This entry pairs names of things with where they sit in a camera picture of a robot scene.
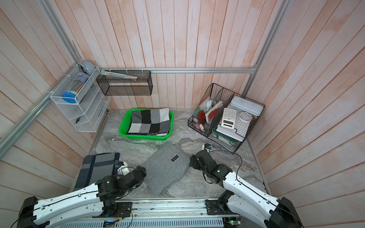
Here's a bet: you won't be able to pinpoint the plain grey scarf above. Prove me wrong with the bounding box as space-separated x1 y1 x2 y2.
142 142 190 196

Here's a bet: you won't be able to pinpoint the grey black checkered scarf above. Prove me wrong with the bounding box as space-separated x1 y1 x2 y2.
127 108 171 136

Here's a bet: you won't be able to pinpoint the green plastic basket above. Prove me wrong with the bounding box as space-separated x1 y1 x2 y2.
119 108 174 141

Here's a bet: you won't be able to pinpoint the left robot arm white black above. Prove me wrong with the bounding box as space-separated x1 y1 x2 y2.
13 166 146 228

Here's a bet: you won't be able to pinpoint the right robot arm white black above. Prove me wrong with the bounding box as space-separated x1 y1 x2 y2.
189 149 303 228

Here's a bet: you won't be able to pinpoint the navy grey plaid scarf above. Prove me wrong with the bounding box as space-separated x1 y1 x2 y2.
73 153 120 191

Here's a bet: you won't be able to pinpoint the grey ruler in basket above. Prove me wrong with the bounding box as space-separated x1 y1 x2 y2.
100 70 138 79

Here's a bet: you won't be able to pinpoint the red booklet in organizer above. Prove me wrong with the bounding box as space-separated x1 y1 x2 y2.
196 108 220 124

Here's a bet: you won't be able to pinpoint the white calculator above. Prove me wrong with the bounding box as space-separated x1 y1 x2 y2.
221 108 236 130

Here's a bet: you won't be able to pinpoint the white tape roll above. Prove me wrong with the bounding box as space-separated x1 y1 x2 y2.
239 111 253 123

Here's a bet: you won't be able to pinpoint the white rectangular plastic box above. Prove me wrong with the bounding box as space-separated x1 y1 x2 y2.
230 96 264 116

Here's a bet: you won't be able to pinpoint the clear tube blue cap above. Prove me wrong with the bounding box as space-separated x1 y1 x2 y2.
61 72 89 104

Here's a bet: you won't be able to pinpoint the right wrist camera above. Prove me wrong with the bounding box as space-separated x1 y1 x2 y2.
202 143 212 153

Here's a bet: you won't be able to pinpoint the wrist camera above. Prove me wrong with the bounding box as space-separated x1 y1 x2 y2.
202 143 212 153
115 161 130 176

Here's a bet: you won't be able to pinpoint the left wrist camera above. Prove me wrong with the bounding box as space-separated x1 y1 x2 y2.
115 161 130 176

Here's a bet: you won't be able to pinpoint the black wire desk organizer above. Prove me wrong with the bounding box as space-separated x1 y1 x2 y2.
188 83 264 153

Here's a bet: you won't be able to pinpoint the aluminium mounting rail base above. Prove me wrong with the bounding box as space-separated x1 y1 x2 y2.
56 198 246 228

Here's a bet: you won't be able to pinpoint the black mesh wall basket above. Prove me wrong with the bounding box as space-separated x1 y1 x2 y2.
97 70 153 96

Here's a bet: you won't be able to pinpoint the white wire wall shelf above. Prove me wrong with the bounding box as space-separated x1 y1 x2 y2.
50 66 110 133

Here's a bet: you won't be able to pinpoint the horizontal aluminium wall bar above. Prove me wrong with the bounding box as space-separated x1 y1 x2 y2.
100 67 256 74

